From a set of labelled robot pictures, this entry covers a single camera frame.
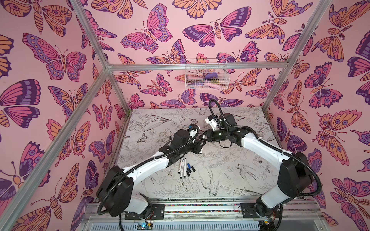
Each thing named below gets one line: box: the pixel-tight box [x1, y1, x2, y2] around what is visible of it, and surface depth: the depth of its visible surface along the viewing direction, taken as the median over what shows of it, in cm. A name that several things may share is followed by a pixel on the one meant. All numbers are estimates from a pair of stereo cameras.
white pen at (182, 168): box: [179, 158, 185, 180], surface depth 89 cm
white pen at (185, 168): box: [183, 157, 187, 178], surface depth 89 cm
